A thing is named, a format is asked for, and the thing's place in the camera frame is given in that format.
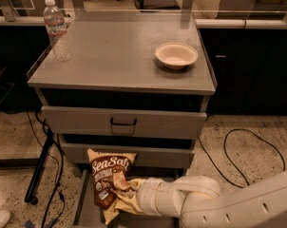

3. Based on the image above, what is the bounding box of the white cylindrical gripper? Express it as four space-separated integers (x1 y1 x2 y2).
114 178 182 217

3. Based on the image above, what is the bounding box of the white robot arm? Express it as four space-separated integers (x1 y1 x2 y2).
115 171 287 228

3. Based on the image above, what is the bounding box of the brown sea salt chip bag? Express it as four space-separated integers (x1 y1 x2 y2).
87 149 137 224

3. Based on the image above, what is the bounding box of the black floor cable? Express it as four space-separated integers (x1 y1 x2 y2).
26 111 66 228
199 128 286 189

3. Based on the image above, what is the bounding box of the black floor cable right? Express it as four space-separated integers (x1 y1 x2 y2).
199 128 286 189

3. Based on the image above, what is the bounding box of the grey top drawer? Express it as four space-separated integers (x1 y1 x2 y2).
42 106 206 139

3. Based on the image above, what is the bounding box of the clear plastic water bottle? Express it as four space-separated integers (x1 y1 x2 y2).
43 0 71 62

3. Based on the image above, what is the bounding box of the white horizontal rail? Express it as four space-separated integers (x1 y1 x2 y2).
0 16 287 29

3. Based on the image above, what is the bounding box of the grey middle drawer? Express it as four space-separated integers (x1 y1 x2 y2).
60 134 194 169

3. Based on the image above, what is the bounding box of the grey bottom drawer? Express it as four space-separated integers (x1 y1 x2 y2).
70 170 182 228

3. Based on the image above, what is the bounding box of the black desk leg with caster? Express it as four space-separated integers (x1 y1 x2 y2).
24 129 52 205

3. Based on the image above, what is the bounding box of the grey metal drawer cabinet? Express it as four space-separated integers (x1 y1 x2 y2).
29 11 217 177

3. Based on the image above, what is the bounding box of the white paper bowl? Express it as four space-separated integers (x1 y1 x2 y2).
155 42 199 69

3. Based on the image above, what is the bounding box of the white shoe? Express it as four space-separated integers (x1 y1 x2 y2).
0 210 11 228

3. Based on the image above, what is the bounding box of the grey drawer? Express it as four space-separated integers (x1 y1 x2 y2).
60 134 194 169
42 106 206 139
70 170 182 228

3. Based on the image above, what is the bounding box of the black floor cable left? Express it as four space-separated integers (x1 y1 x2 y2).
26 111 66 228

